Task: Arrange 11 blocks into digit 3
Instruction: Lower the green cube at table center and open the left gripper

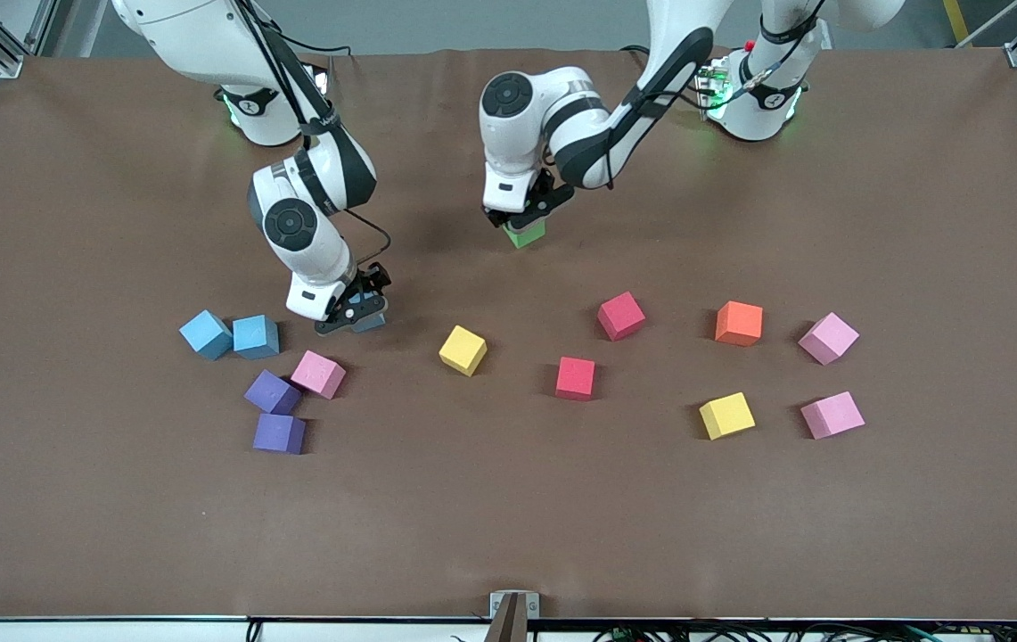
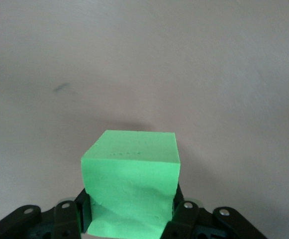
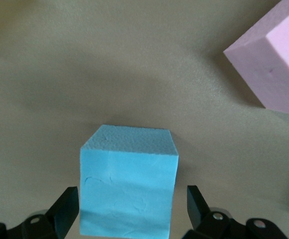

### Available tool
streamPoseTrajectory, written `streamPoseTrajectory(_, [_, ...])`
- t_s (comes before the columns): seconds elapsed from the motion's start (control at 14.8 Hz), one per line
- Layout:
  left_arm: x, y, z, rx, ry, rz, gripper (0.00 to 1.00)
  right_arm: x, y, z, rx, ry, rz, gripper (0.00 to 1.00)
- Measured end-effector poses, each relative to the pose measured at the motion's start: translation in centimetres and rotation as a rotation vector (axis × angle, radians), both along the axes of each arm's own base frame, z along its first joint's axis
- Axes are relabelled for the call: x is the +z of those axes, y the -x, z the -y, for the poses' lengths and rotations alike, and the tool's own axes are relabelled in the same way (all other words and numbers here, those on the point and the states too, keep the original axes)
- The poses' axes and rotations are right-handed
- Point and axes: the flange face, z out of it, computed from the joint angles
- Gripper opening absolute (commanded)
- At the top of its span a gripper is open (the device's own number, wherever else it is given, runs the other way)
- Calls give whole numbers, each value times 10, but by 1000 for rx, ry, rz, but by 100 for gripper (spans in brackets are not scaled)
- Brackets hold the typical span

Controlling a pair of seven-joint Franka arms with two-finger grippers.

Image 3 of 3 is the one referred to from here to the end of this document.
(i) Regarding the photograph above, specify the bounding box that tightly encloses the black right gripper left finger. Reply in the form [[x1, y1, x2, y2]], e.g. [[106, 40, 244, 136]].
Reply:
[[0, 186, 80, 239]]

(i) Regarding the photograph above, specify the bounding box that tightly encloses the brown table mat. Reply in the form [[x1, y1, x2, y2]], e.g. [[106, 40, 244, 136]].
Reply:
[[0, 0, 289, 239]]

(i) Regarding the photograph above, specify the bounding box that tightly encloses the pink foam block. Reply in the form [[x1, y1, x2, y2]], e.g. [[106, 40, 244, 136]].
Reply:
[[223, 0, 289, 117]]

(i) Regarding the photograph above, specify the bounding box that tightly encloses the blue foam block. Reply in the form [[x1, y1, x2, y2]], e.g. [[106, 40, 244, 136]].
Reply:
[[79, 124, 180, 236]]

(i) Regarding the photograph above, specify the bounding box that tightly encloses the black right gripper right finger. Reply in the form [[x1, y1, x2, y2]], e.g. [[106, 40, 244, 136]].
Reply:
[[181, 184, 288, 239]]

